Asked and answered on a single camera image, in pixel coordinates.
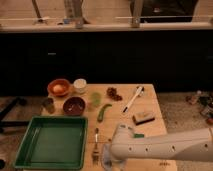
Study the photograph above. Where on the black stand leg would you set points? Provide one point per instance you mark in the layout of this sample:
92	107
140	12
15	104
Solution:
7	109

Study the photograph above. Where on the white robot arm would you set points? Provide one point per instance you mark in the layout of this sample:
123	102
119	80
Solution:
196	145

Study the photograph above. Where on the white cup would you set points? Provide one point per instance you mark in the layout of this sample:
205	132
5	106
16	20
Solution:
80	85

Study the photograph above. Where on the silver fork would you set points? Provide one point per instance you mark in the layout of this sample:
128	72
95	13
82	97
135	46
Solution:
95	152

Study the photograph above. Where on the light blue towel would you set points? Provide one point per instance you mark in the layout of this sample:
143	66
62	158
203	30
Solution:
106	162

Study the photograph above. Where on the dark olive cup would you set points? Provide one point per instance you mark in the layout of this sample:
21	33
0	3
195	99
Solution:
48	104

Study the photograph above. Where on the brown egg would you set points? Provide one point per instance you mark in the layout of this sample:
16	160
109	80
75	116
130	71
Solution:
58	88

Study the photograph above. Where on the orange bowl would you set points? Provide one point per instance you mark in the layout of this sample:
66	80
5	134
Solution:
63	82

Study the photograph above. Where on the brown dried fruit cluster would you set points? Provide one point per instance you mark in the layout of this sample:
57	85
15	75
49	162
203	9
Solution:
112	93

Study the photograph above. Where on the tan black eraser block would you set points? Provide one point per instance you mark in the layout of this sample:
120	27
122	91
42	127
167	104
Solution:
142	117

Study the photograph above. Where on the purple bowl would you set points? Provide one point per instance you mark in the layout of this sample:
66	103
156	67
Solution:
74	106

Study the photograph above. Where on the green plastic tray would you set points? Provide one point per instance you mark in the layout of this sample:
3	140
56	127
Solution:
53	143

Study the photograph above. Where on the green sponge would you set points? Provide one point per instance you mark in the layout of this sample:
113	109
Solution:
139	135

